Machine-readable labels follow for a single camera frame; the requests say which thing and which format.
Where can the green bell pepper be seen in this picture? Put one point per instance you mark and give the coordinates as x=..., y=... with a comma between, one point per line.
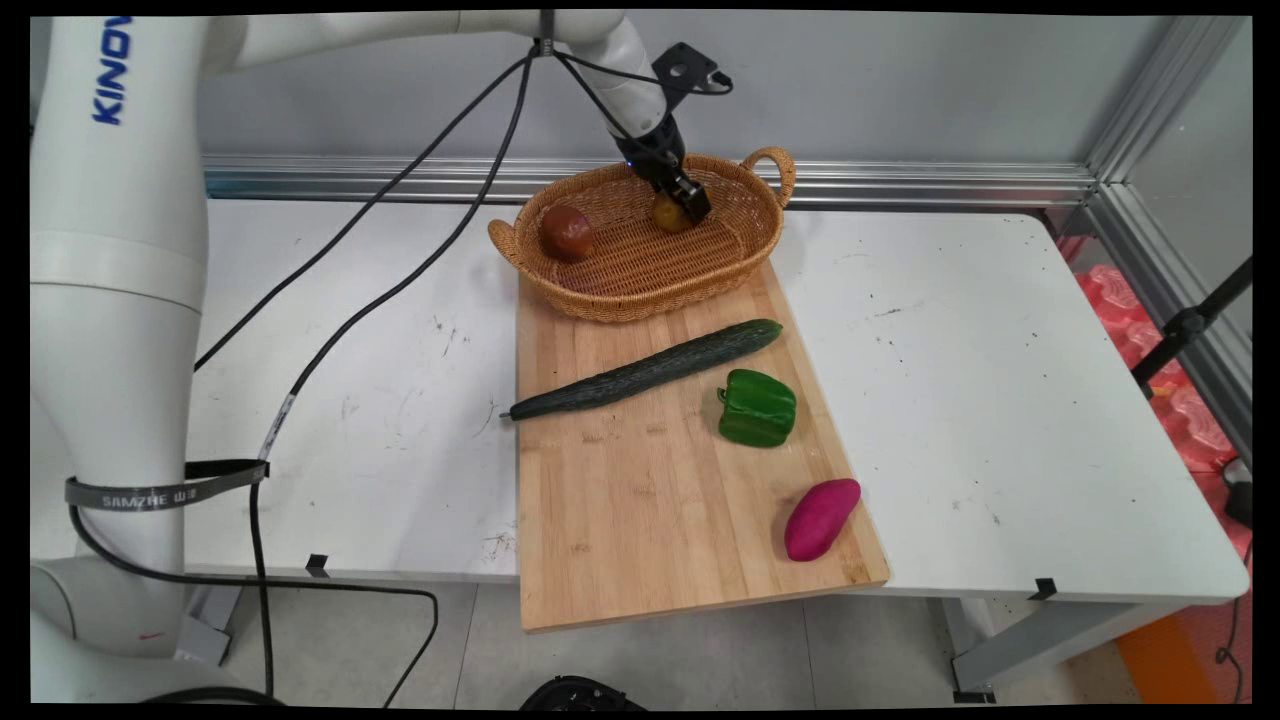
x=757, y=407

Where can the angled aluminium frame rail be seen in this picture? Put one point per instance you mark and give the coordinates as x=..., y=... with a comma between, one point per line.
x=1160, y=250

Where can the long dark green cucumber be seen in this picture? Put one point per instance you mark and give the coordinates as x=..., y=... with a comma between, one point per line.
x=650, y=370

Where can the small black device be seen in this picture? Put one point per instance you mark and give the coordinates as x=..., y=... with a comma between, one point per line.
x=1238, y=495

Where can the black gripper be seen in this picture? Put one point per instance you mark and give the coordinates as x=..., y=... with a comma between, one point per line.
x=654, y=152

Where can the wooden cutting board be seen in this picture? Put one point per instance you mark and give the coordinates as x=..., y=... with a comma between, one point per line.
x=650, y=500

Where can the pink foam mat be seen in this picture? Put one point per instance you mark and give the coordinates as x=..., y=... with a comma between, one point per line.
x=1190, y=420

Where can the dark red round fruit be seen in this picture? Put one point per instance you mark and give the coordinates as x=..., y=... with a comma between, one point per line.
x=567, y=233

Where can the black tripod leg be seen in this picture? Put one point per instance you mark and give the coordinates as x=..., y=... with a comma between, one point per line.
x=1185, y=325

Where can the small yellow-brown round fruit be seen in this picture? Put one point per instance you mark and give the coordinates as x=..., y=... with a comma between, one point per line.
x=668, y=216

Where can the round black object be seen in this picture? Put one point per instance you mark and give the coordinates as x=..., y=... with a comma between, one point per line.
x=580, y=695

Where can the woven wicker basket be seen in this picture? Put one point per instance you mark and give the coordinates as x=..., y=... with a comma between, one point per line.
x=640, y=270

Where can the purple sweet potato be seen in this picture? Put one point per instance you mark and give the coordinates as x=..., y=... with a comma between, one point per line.
x=820, y=520

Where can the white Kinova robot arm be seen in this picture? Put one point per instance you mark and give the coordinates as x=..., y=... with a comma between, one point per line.
x=110, y=300

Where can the grey metal table leg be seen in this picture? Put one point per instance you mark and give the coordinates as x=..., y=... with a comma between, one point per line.
x=1040, y=645

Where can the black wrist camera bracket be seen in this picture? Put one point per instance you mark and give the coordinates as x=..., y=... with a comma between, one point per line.
x=684, y=68

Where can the horizontal aluminium frame rail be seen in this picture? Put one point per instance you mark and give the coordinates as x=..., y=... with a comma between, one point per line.
x=900, y=183

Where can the small black table clip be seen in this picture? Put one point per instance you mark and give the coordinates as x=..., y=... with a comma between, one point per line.
x=317, y=565
x=1044, y=589

